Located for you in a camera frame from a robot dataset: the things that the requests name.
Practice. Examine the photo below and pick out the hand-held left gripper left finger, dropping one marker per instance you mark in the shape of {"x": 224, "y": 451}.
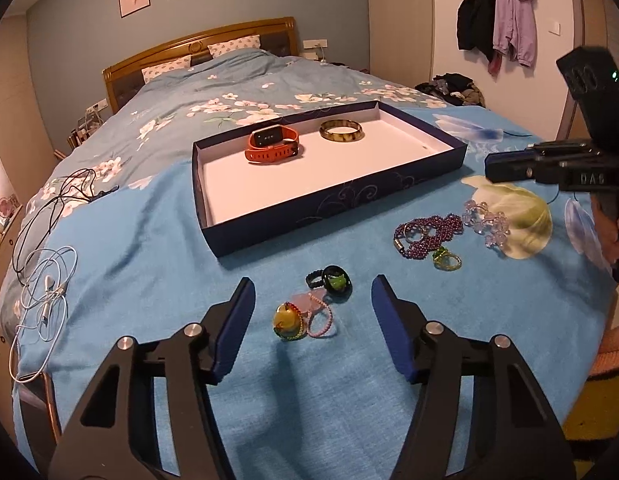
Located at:
{"x": 237, "y": 325}

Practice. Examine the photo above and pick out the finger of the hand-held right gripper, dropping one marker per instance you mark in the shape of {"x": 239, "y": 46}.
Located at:
{"x": 559, "y": 149}
{"x": 509, "y": 167}

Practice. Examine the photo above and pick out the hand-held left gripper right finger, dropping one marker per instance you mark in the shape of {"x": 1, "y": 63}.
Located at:
{"x": 389, "y": 325}

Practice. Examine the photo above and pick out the navy cardboard box tray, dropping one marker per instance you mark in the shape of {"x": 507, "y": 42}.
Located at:
{"x": 339, "y": 170}

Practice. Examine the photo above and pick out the person's right hand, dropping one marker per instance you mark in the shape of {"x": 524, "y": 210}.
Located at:
{"x": 609, "y": 235}

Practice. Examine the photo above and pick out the dark pile of clothes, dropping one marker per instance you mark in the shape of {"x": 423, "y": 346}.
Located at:
{"x": 454, "y": 87}

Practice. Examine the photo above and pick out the blue flower print blanket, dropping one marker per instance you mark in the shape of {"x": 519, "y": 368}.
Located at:
{"x": 164, "y": 260}

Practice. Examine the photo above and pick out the black jacket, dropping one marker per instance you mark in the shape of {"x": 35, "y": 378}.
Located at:
{"x": 474, "y": 15}

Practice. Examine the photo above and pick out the amber bangle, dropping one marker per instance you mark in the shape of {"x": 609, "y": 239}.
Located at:
{"x": 342, "y": 137}

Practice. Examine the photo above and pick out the orange smartwatch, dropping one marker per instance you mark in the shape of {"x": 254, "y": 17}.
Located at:
{"x": 262, "y": 155}

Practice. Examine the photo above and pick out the floral blue duvet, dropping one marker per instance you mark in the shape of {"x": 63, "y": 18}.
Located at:
{"x": 189, "y": 90}

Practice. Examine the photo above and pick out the group of cosmetic bottles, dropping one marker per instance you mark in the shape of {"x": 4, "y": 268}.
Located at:
{"x": 87, "y": 127}

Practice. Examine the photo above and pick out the white patterned pillow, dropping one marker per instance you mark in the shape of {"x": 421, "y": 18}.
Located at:
{"x": 234, "y": 45}
{"x": 164, "y": 67}

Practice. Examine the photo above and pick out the wooden bed headboard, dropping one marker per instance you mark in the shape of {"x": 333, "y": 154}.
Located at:
{"x": 154, "y": 50}

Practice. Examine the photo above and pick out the white light switch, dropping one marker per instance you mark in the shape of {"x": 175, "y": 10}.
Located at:
{"x": 555, "y": 28}

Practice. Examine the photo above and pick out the white wall socket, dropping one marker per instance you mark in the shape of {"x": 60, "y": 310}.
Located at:
{"x": 315, "y": 43}

